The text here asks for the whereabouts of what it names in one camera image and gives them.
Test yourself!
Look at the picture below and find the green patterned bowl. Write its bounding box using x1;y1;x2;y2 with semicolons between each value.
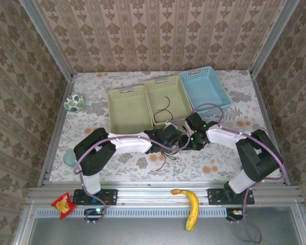
63;93;87;113

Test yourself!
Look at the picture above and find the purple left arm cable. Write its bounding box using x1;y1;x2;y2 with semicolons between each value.
73;119;192;226

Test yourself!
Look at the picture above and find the yellow banana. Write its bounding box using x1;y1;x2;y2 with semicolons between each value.
171;188;200;232

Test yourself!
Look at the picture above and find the light blue plastic basket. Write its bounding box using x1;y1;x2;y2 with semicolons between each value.
178;65;233;119

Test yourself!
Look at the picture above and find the teal translucent cup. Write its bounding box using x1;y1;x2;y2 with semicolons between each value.
62;150;79;168

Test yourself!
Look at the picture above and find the aluminium frame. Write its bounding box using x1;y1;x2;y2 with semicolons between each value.
13;0;306;245

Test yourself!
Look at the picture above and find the cream plastic basket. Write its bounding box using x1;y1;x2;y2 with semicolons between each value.
143;75;194;126

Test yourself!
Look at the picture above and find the red snack packet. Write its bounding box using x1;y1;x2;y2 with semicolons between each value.
50;192;77;221

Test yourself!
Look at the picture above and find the black cable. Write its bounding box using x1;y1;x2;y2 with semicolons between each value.
153;96;172;124

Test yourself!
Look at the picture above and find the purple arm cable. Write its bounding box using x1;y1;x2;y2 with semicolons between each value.
73;119;192;226
192;103;288;243

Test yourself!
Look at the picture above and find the red cable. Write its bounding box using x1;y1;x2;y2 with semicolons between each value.
155;152;168;173

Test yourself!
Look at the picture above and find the floral tablecloth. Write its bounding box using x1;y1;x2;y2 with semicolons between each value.
48;69;283;182

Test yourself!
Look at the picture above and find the grey slotted cable duct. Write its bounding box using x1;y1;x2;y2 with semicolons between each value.
32;206;228;219

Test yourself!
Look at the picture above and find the pale green plastic basket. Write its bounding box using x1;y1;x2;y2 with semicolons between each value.
107;85;154;132

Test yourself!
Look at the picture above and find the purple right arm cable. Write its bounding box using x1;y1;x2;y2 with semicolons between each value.
192;103;288;243

